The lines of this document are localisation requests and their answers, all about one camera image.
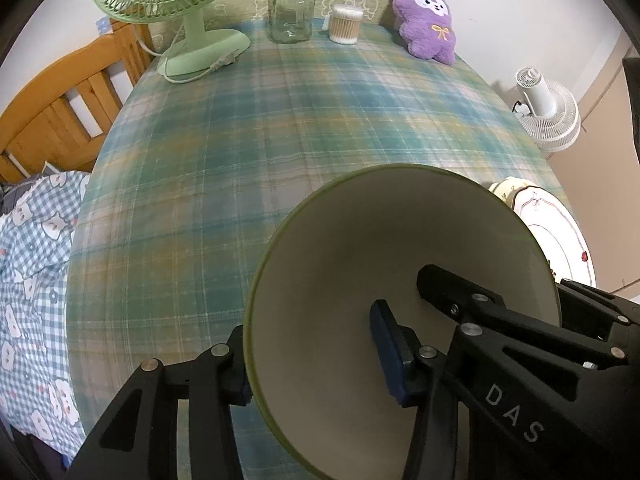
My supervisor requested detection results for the purple plush bunny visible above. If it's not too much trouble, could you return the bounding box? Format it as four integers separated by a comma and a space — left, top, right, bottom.
392, 0, 457, 65

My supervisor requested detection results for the red pattern white plate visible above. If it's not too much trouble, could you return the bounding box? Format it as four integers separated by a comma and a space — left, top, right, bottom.
511, 184, 597, 287

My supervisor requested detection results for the grey-green bowl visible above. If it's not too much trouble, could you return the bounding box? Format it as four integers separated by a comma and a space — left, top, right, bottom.
244, 165, 560, 479

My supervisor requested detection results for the wooden bed frame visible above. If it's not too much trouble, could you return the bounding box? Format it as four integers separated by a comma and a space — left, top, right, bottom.
1, 20, 152, 183

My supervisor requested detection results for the glass jar black lid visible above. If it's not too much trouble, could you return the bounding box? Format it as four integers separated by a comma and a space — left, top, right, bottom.
268, 0, 316, 44

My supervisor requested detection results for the yellow floral plate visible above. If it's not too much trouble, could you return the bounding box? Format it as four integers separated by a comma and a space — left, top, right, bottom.
488, 177, 533, 208

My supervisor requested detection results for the white standing fan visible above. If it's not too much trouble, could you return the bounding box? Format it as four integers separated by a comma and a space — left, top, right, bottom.
512, 67, 582, 155

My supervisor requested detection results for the blue checkered blanket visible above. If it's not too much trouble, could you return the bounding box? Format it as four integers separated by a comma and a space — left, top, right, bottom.
1, 171, 90, 457

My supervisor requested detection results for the green fan power cord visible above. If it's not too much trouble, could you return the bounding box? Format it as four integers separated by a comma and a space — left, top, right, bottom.
130, 19, 241, 85

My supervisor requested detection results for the cotton swab container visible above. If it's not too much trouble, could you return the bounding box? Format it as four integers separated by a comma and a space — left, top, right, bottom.
328, 3, 363, 46

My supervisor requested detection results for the plaid tablecloth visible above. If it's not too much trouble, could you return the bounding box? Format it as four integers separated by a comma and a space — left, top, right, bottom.
66, 22, 562, 429

